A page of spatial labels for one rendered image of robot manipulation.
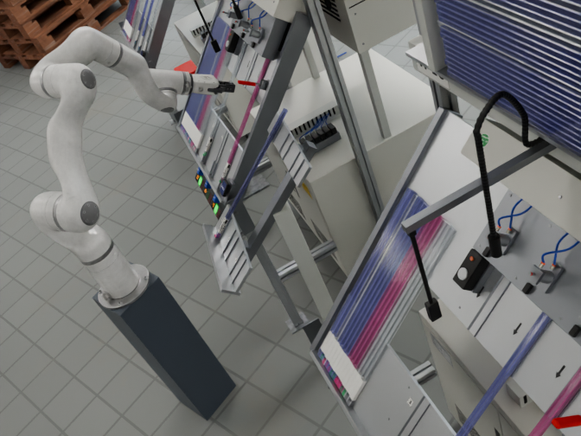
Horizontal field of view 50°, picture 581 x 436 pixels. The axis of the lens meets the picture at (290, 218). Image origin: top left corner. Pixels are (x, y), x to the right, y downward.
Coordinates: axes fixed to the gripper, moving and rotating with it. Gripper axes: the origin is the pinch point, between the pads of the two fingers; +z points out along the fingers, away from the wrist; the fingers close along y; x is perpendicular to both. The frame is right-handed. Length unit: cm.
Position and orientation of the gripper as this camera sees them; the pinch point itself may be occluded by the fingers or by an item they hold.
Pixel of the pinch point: (228, 86)
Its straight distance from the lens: 239.2
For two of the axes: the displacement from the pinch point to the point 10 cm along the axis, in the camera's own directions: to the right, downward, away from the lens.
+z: 9.0, -0.2, 4.4
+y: -3.8, -5.2, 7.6
